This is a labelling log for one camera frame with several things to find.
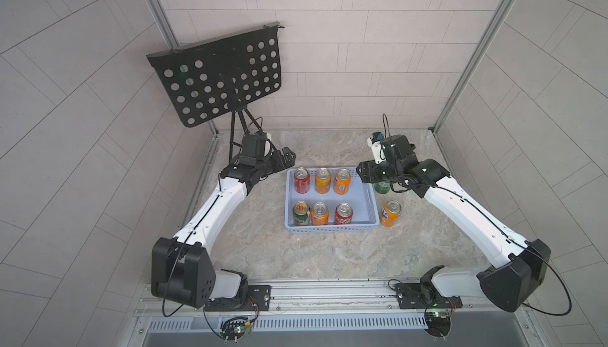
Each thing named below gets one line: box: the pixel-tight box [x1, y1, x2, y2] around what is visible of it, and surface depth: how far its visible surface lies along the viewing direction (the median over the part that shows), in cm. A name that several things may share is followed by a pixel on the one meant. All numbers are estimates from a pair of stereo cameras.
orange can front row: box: [311, 201, 331, 226], surface depth 81 cm
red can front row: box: [334, 202, 354, 225], surface depth 81 cm
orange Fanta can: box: [380, 199, 402, 228], surface depth 82 cm
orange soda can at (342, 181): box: [333, 167, 353, 195], surface depth 91 cm
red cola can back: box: [293, 166, 311, 195], surface depth 91 cm
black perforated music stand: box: [146, 22, 285, 162], surface depth 77 cm
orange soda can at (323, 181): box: [315, 167, 331, 195], surface depth 91 cm
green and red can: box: [292, 200, 311, 226], surface depth 81 cm
